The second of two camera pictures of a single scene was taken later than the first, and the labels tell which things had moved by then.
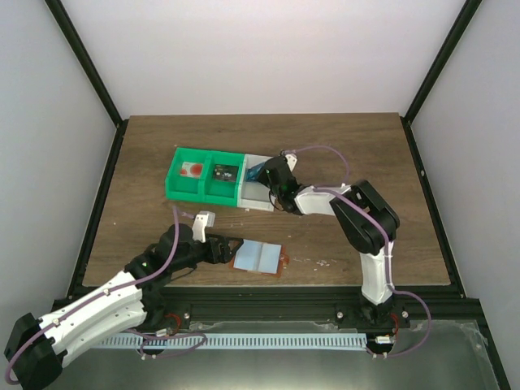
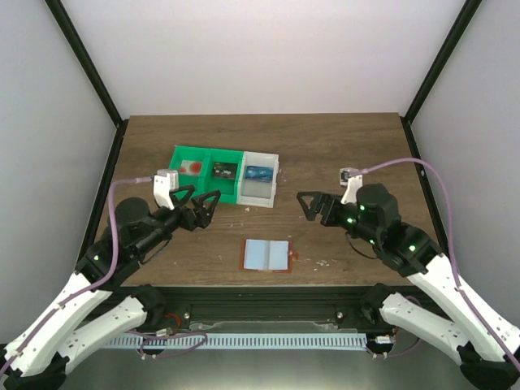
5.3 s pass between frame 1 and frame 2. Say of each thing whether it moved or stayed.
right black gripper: moved
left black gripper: moved
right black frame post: stayed
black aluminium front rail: stayed
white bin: stayed
